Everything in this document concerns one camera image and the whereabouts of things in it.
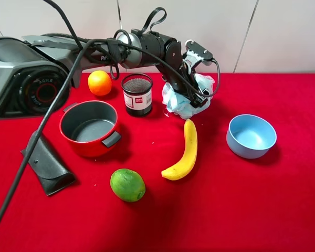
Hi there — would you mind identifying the black mesh pen cup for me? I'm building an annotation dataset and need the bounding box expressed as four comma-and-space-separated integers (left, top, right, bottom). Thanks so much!
121, 73, 153, 117

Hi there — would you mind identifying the red tablecloth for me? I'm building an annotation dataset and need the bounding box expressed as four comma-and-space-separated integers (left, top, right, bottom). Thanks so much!
0, 73, 315, 251

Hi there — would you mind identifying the red pot grey interior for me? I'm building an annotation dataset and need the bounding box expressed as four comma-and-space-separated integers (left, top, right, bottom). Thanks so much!
59, 100, 121, 158

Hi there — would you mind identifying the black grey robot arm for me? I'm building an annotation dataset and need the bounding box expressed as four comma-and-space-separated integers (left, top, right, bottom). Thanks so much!
0, 29, 214, 119

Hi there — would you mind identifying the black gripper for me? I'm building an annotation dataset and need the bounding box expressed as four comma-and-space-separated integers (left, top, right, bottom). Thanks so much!
160, 51, 212, 108

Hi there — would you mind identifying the black leather glasses case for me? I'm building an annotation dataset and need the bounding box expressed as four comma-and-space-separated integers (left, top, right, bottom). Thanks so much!
28, 134, 76, 196

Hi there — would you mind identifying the yellow banana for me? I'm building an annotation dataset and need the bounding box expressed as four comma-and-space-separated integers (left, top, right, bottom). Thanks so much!
161, 119, 198, 181

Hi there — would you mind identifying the light blue bowl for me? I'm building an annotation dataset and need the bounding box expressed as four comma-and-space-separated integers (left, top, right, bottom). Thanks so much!
226, 114, 277, 159

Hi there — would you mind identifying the orange fruit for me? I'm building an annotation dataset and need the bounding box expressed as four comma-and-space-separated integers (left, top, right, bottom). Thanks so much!
88, 70, 112, 96

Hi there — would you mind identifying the light blue bath loofah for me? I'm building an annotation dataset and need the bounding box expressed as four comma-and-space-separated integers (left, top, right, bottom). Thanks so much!
162, 73, 215, 119

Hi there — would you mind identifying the green lime fruit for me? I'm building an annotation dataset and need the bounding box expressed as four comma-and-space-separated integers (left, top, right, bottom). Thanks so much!
110, 169, 146, 202

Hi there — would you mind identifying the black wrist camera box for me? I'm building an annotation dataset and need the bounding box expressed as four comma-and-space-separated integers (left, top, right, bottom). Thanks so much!
185, 39, 213, 66

